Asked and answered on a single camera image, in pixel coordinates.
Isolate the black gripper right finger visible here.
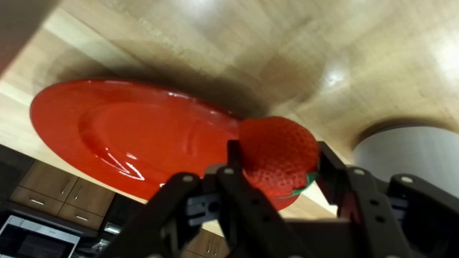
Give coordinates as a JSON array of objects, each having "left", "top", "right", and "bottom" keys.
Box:
[{"left": 315, "top": 141, "right": 391, "bottom": 223}]

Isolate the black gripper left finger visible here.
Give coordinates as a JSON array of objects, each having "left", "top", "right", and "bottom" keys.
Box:
[{"left": 216, "top": 139, "right": 288, "bottom": 227}]

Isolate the red toy strawberry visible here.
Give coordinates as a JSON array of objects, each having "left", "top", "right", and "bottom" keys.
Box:
[{"left": 238, "top": 115, "right": 321, "bottom": 202}]

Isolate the red plate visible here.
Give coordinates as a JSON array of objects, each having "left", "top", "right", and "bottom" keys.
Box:
[{"left": 28, "top": 78, "right": 301, "bottom": 213}]

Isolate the small white can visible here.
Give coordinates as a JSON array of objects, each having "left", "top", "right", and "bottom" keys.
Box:
[{"left": 352, "top": 124, "right": 459, "bottom": 201}]

